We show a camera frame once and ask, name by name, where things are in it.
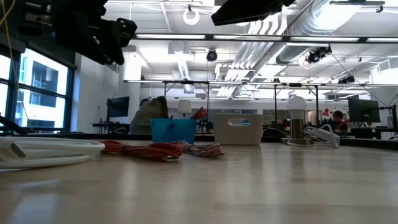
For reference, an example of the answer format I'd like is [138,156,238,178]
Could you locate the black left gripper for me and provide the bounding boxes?
[90,17,138,66]

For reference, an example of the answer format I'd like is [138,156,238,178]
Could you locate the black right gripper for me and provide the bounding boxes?
[211,0,297,27]

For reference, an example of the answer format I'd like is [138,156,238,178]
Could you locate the white USB cable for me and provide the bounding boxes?
[0,136,106,171]

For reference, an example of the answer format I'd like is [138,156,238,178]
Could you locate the black computer monitor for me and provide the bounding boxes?
[106,96,131,124]
[348,98,381,123]

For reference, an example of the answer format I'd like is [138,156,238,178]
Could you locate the large window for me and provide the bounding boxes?
[0,46,75,131]

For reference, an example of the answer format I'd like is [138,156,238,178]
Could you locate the person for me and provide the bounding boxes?
[326,109,349,131]
[129,95,170,136]

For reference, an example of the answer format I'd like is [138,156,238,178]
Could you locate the black office desk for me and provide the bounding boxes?
[92,122,131,134]
[340,126,398,140]

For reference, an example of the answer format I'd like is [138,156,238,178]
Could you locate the table lamp with white shade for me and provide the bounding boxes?
[177,100,193,118]

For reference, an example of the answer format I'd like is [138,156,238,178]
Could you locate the teal plastic bin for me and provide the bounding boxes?
[150,118,198,144]

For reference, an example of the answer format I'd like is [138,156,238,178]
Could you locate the bulb lamp with brass stand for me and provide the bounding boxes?
[281,95,315,146]

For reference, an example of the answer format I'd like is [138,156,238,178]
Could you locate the grey plastic bin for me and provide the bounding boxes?
[213,113,264,146]

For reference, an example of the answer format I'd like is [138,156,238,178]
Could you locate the long ceiling light rail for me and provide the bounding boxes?
[133,32,398,44]

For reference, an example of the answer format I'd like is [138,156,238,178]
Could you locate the white ring light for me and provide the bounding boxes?
[182,7,200,26]

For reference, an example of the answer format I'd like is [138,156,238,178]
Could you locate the silver ventilation duct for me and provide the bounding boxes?
[231,0,361,82]

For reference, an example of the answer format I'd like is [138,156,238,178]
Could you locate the black rig frame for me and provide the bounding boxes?
[273,83,320,125]
[162,80,211,119]

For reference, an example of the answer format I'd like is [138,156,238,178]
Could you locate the black ceiling mounted camera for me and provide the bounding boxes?
[305,45,333,65]

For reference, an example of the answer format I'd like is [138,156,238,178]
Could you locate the black aluminium table frame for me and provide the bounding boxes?
[0,114,398,151]

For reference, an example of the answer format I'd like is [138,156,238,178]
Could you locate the pink striped USB cable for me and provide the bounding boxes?
[172,139,225,159]

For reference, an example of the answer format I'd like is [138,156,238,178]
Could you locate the white lamp cord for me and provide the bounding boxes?
[285,124,341,149]

